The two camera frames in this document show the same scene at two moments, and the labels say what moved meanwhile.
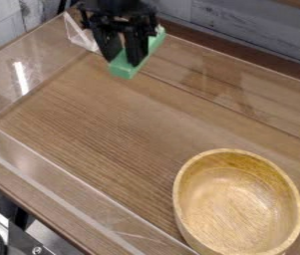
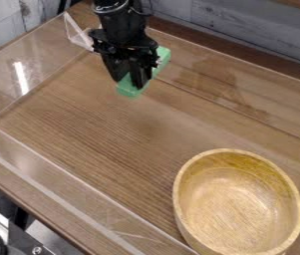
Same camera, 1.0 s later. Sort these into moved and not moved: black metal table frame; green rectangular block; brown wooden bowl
Moved: green rectangular block
Not moved: brown wooden bowl; black metal table frame
